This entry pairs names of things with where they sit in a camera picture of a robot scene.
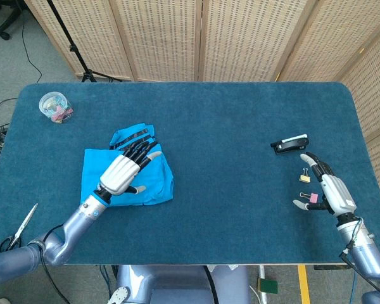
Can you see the blue-grey robot torso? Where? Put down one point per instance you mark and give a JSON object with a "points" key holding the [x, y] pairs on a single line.
{"points": [[177, 285]]}

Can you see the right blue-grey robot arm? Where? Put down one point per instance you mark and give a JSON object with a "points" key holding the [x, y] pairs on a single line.
{"points": [[364, 256]]}

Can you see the black stapler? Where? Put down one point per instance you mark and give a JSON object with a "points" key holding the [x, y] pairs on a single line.
{"points": [[289, 147]]}

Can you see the clear plastic clip jar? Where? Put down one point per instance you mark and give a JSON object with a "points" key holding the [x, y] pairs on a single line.
{"points": [[52, 104]]}

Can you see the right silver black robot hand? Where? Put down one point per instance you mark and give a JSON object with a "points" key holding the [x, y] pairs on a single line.
{"points": [[339, 196]]}

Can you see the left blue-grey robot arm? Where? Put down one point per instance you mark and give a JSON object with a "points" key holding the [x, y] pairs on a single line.
{"points": [[73, 228]]}

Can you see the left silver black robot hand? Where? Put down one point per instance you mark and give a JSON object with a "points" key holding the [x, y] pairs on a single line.
{"points": [[118, 175]]}

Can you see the blue carpet table cover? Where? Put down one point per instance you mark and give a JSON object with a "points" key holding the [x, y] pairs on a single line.
{"points": [[225, 107]]}

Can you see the yellow binder clip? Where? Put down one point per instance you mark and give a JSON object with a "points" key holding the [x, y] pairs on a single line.
{"points": [[305, 179]]}

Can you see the green box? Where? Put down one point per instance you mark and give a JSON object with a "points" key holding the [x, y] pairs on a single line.
{"points": [[267, 286]]}

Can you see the yellow floor tape strip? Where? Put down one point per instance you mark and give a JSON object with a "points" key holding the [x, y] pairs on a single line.
{"points": [[303, 282]]}

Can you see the black office chair base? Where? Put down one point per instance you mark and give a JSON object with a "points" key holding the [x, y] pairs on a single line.
{"points": [[8, 22]]}

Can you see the blue printed T-shirt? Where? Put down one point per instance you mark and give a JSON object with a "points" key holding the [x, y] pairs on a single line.
{"points": [[95, 168]]}

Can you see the pink binder clip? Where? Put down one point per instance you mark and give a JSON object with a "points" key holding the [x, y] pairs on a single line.
{"points": [[314, 198]]}

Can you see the black tripod stand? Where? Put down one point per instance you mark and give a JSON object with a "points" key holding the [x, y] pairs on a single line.
{"points": [[72, 47]]}

